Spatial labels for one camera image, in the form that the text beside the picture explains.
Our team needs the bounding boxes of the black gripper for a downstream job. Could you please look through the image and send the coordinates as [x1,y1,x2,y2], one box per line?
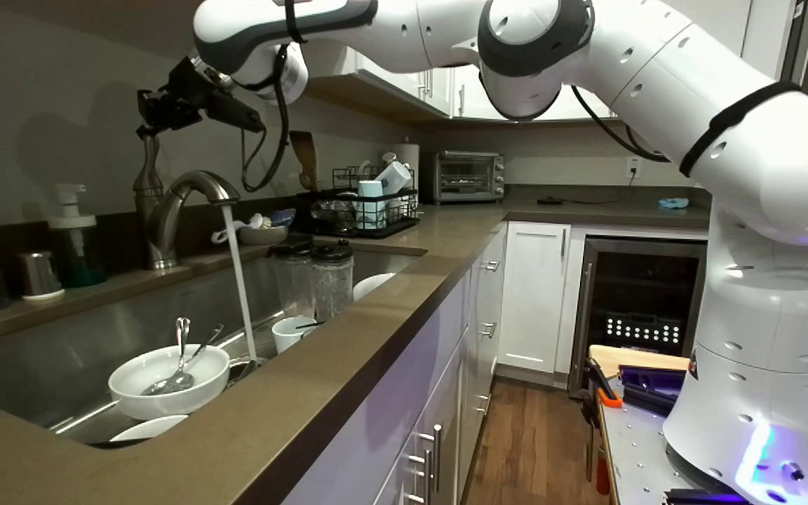
[137,58,264,137]

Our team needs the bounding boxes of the curved metal faucet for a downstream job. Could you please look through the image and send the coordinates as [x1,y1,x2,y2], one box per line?
[133,128,244,276]

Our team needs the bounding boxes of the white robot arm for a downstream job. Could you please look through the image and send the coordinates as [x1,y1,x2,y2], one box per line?
[137,0,808,505]

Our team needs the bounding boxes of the robot base platform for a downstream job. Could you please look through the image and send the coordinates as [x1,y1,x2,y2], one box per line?
[589,342,808,505]

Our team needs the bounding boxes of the wooden spoon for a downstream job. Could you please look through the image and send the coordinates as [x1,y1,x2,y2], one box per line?
[292,133,317,190]

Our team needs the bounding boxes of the small bowl on counter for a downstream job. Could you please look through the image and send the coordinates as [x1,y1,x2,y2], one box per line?
[236,213,287,248]

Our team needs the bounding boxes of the white soap pump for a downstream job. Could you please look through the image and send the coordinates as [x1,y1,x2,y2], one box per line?
[48,182,104,286]

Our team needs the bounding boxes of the black dish rack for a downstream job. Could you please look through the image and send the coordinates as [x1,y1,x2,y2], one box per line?
[292,187,418,239]

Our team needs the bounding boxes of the black lid jar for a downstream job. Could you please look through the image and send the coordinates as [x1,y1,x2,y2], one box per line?
[313,241,353,322]
[269,248,313,315]

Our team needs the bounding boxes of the metal cup on counter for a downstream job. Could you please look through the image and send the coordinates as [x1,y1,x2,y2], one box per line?
[24,251,64,302]

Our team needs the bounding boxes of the white mug in sink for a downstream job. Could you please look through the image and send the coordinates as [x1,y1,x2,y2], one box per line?
[273,318,317,353]

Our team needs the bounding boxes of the metal spoon in bowl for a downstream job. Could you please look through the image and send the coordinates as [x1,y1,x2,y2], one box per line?
[144,318,231,395]

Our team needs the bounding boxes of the toaster oven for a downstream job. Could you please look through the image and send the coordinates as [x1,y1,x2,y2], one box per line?
[432,152,505,201]

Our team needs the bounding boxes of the stainless steel sink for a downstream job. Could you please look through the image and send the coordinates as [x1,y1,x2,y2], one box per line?
[0,243,426,448]

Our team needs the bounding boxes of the white bowl in sink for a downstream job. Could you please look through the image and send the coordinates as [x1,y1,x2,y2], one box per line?
[108,342,233,420]

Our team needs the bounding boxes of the large white plate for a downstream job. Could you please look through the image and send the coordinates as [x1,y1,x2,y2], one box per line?
[109,416,189,443]

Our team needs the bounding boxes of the white corner cabinet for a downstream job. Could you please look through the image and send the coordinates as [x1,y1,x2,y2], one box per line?
[499,222,571,373]

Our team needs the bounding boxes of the purple cabinet front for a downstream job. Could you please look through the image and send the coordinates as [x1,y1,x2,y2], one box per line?
[282,232,512,505]

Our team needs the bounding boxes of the black wine cooler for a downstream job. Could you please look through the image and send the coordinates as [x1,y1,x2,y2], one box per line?
[567,235,707,395]

